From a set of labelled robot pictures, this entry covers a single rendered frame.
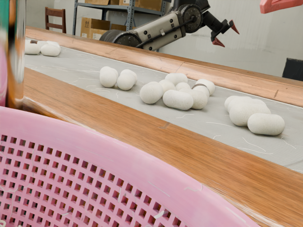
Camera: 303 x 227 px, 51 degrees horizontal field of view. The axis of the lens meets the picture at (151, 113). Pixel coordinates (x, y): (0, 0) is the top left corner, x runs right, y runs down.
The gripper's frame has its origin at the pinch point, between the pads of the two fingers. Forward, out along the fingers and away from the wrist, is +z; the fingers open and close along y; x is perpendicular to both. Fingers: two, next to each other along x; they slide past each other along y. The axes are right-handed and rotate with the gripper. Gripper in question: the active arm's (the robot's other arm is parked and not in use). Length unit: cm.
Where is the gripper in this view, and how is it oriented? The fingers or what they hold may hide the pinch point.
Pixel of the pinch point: (265, 6)
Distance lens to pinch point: 48.2
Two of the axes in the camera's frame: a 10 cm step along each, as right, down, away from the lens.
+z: -6.3, 6.7, -3.9
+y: 7.0, 2.8, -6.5
